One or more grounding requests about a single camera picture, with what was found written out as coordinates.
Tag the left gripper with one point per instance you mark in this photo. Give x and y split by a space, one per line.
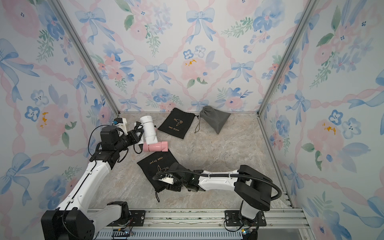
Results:
133 134

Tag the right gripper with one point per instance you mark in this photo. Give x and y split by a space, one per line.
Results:
169 185

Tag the white hair dryer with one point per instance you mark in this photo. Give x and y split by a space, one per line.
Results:
150 136

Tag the black pouch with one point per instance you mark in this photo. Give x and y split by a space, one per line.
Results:
155 163
177 123

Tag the grey drawstring pouch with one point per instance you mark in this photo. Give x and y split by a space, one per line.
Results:
215 118

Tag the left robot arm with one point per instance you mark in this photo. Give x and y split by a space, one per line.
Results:
70 220

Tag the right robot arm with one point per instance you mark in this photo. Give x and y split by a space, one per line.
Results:
256 190

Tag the pink hair dryer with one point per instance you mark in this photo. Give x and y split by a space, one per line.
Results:
158 147

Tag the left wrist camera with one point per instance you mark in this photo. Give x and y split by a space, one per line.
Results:
121 123

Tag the aluminium front rail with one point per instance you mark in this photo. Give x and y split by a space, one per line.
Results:
208 224

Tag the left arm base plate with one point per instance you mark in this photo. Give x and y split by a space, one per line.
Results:
135 218

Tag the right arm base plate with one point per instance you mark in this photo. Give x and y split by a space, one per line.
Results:
240 217

